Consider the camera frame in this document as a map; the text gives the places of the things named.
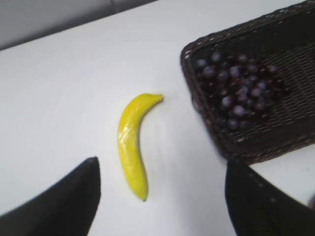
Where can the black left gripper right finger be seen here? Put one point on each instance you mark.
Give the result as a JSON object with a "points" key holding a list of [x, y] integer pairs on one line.
{"points": [[258, 208]]}

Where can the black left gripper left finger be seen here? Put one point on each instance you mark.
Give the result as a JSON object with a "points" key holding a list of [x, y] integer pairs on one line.
{"points": [[67, 208]]}

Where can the purple grape bunch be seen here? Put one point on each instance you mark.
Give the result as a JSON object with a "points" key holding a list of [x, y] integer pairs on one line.
{"points": [[240, 89]]}

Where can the black wicker basket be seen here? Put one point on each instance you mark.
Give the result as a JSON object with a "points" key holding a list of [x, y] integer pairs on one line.
{"points": [[286, 39]]}

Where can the yellow banana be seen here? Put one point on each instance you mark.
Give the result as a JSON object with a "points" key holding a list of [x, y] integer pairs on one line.
{"points": [[128, 142]]}

